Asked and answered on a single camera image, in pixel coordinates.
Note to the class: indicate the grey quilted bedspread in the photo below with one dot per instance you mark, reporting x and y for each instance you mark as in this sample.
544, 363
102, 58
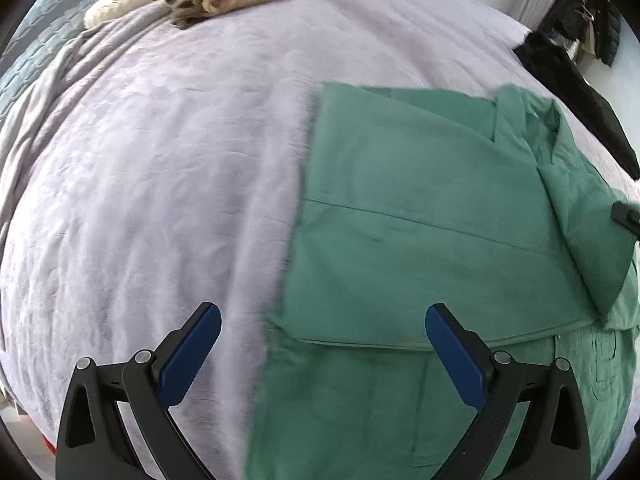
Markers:
37, 35

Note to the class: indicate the black garment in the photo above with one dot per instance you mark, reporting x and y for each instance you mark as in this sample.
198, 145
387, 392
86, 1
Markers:
575, 85

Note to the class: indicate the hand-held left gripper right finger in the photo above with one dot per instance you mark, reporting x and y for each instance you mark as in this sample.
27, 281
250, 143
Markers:
457, 360

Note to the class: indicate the cream pillow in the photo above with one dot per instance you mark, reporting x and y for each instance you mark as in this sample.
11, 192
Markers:
122, 2

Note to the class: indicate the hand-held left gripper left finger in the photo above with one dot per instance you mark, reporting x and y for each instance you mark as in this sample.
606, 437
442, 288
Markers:
187, 357

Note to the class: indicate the lavender plush blanket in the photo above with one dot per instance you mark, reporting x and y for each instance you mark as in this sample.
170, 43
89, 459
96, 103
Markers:
160, 200

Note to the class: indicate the green shirt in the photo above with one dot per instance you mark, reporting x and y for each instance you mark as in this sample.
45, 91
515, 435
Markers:
430, 240

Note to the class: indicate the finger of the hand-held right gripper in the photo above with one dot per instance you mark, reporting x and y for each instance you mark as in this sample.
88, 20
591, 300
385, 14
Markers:
626, 214

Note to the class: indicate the dark hanging clothes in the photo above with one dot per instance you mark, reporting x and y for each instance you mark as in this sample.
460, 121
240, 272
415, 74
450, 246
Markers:
587, 7

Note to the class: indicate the red object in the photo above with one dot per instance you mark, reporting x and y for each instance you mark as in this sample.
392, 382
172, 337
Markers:
47, 444

